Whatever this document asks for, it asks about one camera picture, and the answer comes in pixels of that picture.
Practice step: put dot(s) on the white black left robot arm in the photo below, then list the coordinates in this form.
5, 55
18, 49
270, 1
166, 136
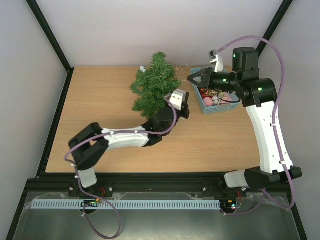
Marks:
89, 145

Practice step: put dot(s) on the light blue cable duct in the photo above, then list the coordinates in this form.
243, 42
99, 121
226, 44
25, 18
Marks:
77, 204

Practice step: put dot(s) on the gold glitter merry ornament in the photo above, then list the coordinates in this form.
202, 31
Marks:
212, 93

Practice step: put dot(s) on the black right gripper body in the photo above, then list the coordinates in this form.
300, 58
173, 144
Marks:
206, 78

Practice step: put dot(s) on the light blue plastic basket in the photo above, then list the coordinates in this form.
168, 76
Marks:
214, 109

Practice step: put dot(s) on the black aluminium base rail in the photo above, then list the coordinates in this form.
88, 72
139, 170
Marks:
208, 184

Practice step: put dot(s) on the small green christmas tree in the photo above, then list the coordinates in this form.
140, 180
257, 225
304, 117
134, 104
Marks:
150, 87

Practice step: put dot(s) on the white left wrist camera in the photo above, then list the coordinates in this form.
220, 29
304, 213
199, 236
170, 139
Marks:
177, 98

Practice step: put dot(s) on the pink pompom ornament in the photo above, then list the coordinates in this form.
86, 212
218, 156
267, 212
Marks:
208, 102

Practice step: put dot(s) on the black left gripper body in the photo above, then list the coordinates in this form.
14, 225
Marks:
185, 109

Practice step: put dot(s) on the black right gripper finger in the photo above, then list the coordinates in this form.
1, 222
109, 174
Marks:
197, 81
196, 76

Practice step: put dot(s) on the white pompom ornament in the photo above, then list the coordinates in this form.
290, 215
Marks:
216, 101

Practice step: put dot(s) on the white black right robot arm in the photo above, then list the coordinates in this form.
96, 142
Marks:
258, 97

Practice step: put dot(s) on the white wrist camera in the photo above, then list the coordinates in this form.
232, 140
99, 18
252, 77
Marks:
177, 98
216, 60

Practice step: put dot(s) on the pink heart ornament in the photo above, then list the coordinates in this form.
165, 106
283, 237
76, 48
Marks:
226, 99

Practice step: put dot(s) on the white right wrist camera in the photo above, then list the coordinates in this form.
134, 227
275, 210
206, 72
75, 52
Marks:
216, 60

